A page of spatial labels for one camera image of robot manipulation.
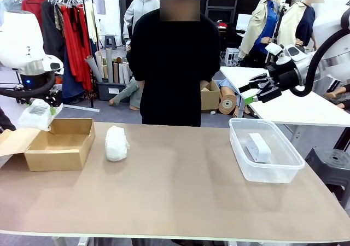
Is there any black plastic stool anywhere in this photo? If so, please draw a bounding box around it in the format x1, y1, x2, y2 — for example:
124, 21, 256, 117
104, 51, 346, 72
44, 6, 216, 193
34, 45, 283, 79
305, 147, 350, 203

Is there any clock with printed label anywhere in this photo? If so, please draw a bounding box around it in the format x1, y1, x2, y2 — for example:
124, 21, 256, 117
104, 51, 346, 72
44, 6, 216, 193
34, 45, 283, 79
17, 98, 54, 132

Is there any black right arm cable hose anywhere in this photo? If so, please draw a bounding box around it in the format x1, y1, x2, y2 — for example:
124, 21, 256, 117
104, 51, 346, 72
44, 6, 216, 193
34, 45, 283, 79
288, 10, 350, 97

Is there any white computer case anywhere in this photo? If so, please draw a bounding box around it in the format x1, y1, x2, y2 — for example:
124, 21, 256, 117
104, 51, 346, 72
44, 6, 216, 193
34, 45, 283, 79
224, 48, 240, 66

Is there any grey plastic stool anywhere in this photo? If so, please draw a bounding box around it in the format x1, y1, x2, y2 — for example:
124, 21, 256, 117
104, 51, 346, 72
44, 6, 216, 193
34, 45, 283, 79
104, 34, 117, 50

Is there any thick bubble-wrapped clock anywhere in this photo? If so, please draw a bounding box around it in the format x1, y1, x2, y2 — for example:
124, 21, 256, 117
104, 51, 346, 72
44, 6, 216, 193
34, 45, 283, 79
105, 125, 130, 162

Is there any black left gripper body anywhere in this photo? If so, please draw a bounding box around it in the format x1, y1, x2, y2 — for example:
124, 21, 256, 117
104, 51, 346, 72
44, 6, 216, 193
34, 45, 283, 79
20, 72, 56, 95

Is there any lying mannequin pale blue shirt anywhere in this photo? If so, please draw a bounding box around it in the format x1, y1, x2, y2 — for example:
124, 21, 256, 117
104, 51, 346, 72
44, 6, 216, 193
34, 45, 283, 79
218, 79, 235, 93

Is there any white metal floor rail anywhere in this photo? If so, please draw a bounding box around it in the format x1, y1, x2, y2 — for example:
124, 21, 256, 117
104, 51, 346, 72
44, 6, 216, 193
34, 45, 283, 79
62, 103, 101, 113

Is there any mannequin cream vest navy shirt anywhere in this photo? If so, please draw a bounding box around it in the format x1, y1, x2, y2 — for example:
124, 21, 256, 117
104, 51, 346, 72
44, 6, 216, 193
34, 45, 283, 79
276, 0, 325, 51

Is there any clear plastic container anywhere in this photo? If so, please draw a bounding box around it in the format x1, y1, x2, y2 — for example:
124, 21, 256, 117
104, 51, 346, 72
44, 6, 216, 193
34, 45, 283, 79
228, 118, 306, 184

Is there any seated mannequin in green sweater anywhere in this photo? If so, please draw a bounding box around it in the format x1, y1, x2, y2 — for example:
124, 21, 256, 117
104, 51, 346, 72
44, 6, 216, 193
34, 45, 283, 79
109, 78, 142, 112

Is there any long red dress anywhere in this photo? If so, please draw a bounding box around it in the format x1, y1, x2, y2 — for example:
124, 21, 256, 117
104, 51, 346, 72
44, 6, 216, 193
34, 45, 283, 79
60, 5, 93, 91

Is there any mannequin beige coat black hat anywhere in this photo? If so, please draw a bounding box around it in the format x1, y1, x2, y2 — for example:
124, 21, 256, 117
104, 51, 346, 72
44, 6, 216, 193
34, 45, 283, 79
239, 0, 288, 66

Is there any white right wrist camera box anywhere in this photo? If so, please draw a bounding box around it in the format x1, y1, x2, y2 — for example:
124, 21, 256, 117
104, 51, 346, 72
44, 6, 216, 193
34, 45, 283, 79
265, 42, 291, 66

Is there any big brown paper roll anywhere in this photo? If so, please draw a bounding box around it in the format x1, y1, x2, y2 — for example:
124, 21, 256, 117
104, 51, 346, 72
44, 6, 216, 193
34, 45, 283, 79
218, 87, 238, 117

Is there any black tripod pole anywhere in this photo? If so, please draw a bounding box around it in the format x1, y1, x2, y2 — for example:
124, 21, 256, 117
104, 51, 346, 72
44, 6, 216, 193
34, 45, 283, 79
265, 3, 289, 69

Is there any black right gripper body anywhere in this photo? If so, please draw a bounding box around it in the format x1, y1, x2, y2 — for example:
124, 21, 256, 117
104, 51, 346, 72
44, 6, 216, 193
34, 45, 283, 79
269, 61, 303, 90

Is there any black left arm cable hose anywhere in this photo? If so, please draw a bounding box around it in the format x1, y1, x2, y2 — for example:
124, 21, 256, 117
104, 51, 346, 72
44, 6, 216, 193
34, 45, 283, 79
0, 75, 55, 133

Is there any cream hanging garment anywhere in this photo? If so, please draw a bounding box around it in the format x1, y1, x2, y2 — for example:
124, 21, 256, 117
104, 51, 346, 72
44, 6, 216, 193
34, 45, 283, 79
85, 2, 99, 45

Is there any white monitor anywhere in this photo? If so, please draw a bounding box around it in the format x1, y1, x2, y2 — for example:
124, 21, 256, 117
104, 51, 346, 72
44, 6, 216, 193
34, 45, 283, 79
236, 14, 252, 31

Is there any pale grey-blue garment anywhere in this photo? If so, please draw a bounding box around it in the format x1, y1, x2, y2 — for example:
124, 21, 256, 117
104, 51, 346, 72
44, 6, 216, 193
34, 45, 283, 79
0, 0, 28, 14

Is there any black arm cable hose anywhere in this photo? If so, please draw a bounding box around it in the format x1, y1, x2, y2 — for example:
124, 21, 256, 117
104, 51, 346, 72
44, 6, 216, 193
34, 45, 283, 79
288, 10, 350, 97
0, 75, 55, 133

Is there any beige cardboard roll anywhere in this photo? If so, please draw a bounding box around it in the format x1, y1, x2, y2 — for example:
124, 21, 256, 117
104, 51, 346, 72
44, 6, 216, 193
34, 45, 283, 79
94, 51, 106, 80

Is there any lying bare mannequin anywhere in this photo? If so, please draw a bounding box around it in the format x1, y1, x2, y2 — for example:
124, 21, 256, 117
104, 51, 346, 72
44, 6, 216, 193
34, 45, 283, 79
324, 83, 350, 109

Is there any navy blue garment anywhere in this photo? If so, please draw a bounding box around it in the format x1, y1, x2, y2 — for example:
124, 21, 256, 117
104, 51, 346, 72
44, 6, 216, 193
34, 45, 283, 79
62, 51, 86, 104

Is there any dark hanging garment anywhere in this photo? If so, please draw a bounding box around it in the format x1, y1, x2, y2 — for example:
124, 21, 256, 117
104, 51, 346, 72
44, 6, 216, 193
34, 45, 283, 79
40, 0, 66, 63

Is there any small brown cardboard box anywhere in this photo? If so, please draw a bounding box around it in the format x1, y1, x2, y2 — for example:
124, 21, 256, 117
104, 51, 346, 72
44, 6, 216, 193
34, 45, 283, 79
201, 79, 221, 113

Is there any short red garment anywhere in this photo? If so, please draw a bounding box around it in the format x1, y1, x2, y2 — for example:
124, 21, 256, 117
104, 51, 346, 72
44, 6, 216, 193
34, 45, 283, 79
21, 0, 44, 30

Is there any tall grey cardboard roll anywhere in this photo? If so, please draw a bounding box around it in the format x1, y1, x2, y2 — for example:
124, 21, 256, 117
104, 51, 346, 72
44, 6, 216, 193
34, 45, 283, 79
106, 48, 114, 84

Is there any white unwrapped digital clock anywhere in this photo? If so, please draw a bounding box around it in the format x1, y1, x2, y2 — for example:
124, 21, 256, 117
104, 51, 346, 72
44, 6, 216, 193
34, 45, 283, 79
246, 132, 272, 163

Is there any open brown cardboard box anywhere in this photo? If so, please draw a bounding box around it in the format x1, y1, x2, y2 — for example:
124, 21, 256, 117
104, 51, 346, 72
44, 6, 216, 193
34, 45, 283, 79
0, 118, 96, 172

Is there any tilted grey cardboard roll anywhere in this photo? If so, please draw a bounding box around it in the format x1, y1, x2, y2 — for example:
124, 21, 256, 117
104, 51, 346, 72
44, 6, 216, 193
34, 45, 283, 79
84, 55, 103, 83

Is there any person in black sweater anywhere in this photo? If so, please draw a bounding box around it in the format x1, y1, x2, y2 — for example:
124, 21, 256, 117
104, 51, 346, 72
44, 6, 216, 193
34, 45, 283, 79
126, 0, 221, 127

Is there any grey storage bin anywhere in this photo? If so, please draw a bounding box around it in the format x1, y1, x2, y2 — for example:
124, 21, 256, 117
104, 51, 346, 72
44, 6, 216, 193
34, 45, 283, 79
97, 81, 129, 102

